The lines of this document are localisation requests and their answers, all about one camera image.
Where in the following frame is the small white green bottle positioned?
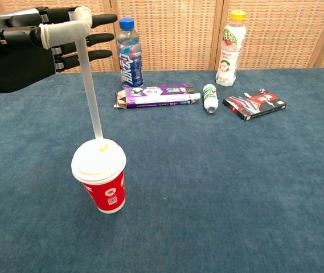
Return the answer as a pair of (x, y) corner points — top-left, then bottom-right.
(202, 84), (219, 114)

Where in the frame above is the red black card box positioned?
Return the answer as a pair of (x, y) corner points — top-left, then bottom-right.
(222, 88), (288, 122)

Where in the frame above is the blue carpet table cover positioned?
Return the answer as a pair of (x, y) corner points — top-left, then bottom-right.
(0, 67), (324, 273)

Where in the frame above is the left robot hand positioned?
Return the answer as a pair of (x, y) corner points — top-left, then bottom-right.
(0, 6), (118, 94)

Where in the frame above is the white drink bottle yellow cap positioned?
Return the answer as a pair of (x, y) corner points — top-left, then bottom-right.
(215, 10), (247, 87)

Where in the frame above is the blue sports drink bottle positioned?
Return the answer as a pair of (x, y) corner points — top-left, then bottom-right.
(117, 17), (145, 89)

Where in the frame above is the translucent plastic straw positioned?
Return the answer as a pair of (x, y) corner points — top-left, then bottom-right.
(68, 11), (104, 140)

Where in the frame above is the red paper cup white lid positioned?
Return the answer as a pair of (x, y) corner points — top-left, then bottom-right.
(71, 138), (128, 214)

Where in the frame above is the purple toothpaste box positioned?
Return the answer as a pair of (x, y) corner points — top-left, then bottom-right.
(113, 84), (202, 110)

